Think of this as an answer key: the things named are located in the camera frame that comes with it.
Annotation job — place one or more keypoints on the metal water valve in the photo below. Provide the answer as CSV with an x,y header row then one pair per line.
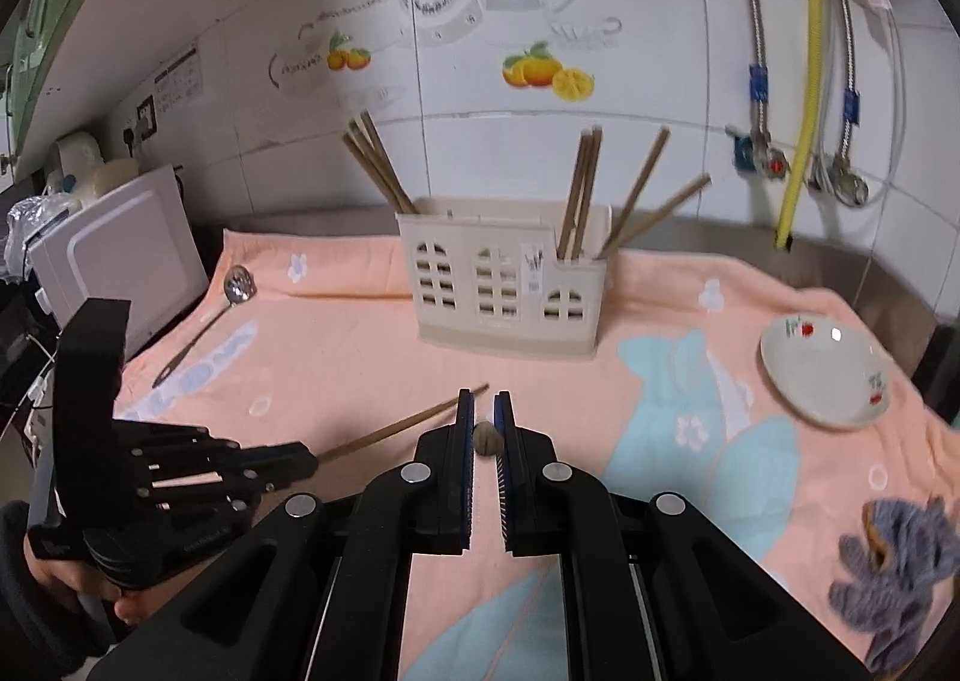
x,y
844,182

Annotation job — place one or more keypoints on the cream round container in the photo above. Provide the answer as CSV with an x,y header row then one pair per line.
x,y
114,180

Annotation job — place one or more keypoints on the beige plastic utensil holder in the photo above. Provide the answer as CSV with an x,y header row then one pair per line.
x,y
487,283

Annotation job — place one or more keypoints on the small brown round object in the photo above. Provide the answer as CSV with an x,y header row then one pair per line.
x,y
485,439

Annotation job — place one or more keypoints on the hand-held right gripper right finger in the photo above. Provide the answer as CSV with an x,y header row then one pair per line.
x,y
501,441

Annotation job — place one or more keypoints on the green cabinet door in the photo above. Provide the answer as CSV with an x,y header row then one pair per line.
x,y
52,13

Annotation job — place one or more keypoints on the white plastic jug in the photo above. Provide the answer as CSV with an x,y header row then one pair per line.
x,y
75,160

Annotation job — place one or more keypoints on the wall socket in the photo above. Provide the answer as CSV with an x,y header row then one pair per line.
x,y
140,118

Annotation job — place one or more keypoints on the white plate with red print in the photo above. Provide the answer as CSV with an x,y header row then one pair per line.
x,y
825,370

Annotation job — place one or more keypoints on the white microwave oven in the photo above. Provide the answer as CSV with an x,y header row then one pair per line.
x,y
127,253

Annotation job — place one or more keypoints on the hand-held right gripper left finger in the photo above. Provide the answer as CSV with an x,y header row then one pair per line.
x,y
466,441

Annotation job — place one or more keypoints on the person's left hand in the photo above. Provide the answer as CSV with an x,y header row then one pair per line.
x,y
56,568

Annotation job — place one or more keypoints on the pink printed towel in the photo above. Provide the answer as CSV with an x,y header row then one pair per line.
x,y
337,351

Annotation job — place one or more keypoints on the long metal spoon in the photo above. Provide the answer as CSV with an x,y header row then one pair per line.
x,y
196,336

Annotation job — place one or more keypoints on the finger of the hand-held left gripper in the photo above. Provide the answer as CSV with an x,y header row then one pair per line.
x,y
262,482
247,456

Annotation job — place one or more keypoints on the white wall label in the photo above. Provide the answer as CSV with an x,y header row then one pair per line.
x,y
178,75

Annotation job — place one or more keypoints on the grey knitted cloth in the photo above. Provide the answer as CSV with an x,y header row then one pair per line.
x,y
892,576

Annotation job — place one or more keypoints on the crumpled plastic bag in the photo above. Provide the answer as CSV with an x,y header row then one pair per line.
x,y
37,231

